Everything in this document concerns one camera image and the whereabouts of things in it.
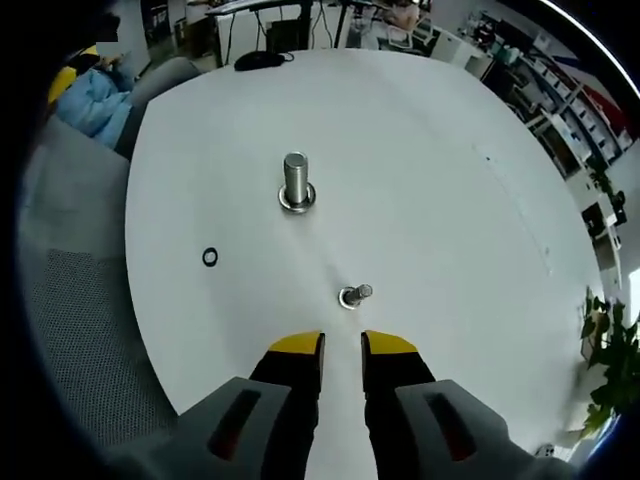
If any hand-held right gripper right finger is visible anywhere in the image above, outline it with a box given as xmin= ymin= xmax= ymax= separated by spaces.
xmin=360 ymin=329 xmax=577 ymax=480

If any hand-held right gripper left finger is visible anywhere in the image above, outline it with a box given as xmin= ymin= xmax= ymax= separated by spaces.
xmin=107 ymin=329 xmax=326 ymax=480

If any small steel threaded stud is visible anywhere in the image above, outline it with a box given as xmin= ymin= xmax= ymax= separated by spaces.
xmin=341 ymin=283 xmax=374 ymax=309

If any large steel threaded stud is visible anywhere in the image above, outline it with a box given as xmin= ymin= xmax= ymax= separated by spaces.
xmin=282 ymin=150 xmax=311 ymax=207

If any black computer mouse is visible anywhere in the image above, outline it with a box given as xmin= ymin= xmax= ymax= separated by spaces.
xmin=233 ymin=50 xmax=285 ymax=72

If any potted green plant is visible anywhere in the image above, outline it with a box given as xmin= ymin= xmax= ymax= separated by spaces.
xmin=578 ymin=284 xmax=640 ymax=442

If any grey mesh office chair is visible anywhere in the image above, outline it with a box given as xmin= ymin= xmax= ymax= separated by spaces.
xmin=19 ymin=117 xmax=181 ymax=451

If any shelf with white bins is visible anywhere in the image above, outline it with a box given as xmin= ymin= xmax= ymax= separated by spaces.
xmin=517 ymin=27 xmax=632 ymax=174

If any curved ceiling light strip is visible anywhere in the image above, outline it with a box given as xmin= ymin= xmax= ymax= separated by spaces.
xmin=542 ymin=0 xmax=640 ymax=97

